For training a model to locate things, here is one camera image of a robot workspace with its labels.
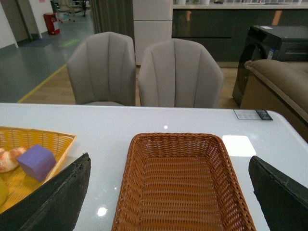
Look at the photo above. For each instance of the grey curtain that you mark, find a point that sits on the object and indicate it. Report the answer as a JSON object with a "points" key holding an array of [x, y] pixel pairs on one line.
{"points": [[113, 15]]}

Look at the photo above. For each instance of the left grey upholstered chair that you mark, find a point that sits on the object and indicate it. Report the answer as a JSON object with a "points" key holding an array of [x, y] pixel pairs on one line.
{"points": [[102, 70]]}

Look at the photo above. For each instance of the right grey upholstered chair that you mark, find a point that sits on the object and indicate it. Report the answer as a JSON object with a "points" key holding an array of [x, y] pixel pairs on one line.
{"points": [[179, 73]]}

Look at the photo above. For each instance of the purple foam cube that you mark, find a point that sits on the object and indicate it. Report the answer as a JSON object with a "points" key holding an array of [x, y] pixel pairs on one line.
{"points": [[37, 162]]}

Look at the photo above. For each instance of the beige sofa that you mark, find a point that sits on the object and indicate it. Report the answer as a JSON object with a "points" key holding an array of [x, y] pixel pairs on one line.
{"points": [[281, 87]]}

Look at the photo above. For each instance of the grey upholstered chair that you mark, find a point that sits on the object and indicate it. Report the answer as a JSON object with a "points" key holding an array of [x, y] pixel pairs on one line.
{"points": [[102, 70], [179, 73]]}

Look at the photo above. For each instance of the bread roll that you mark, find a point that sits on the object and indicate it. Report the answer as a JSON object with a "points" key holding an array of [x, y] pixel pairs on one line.
{"points": [[8, 159]]}

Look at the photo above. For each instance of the black washing machine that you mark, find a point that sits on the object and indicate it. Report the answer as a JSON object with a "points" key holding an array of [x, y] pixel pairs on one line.
{"points": [[281, 43]]}

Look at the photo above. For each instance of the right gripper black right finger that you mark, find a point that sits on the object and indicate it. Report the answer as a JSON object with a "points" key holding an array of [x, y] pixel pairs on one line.
{"points": [[283, 201]]}

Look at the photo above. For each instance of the white refrigerator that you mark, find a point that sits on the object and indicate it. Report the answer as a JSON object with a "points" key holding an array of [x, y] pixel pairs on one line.
{"points": [[152, 23]]}

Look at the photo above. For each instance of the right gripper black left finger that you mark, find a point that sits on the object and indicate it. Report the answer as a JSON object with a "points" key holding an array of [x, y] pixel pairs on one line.
{"points": [[54, 206]]}

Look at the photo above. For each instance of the dark kitchen counter cabinet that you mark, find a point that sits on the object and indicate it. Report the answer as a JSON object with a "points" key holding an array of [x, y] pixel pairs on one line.
{"points": [[222, 27]]}

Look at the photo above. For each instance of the yellow wicker basket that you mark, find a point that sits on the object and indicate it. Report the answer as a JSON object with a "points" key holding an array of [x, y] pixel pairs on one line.
{"points": [[19, 184]]}

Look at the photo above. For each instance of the distant office chair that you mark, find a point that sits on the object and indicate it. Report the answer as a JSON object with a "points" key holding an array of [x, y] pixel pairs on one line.
{"points": [[66, 11]]}

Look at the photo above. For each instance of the brown wicker basket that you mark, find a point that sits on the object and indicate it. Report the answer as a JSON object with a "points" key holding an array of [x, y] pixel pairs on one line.
{"points": [[180, 182]]}

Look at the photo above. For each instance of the black label sticker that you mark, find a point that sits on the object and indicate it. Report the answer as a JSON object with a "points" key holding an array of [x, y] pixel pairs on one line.
{"points": [[252, 114]]}

